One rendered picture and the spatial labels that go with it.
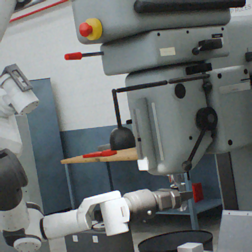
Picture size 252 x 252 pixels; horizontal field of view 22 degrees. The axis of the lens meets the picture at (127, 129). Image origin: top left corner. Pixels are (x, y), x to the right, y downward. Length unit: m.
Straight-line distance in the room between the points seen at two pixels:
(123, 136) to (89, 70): 7.15
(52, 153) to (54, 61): 1.37
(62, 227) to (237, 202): 0.72
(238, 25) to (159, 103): 0.42
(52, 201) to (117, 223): 7.49
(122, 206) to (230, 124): 0.42
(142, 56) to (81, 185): 7.66
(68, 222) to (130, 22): 0.60
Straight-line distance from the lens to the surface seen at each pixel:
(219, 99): 1.95
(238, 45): 2.07
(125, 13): 1.74
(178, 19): 1.85
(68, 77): 9.28
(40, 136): 9.23
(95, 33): 1.78
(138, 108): 1.84
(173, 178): 1.94
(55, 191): 9.35
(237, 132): 2.00
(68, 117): 9.39
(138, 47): 1.82
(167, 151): 1.85
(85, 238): 2.24
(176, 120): 1.84
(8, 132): 1.78
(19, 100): 1.74
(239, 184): 2.30
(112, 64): 1.91
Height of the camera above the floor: 1.56
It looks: 3 degrees down
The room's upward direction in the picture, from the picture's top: 10 degrees counter-clockwise
